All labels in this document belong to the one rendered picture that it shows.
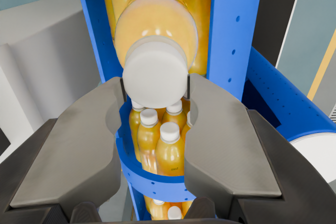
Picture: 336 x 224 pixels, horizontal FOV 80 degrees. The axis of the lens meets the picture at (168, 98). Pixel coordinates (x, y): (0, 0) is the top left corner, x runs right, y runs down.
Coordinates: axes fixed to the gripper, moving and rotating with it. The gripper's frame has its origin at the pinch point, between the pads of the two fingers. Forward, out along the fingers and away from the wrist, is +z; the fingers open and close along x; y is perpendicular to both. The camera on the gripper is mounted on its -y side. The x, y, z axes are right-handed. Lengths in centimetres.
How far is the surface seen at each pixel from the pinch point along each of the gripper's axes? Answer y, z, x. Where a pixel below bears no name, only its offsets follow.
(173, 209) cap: 53, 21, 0
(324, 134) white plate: 37, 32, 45
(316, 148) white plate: 43, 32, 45
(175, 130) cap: 21.3, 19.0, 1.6
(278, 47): 43, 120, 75
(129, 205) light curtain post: 129, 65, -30
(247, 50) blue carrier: 5.3, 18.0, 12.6
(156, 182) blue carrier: 28.9, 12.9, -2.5
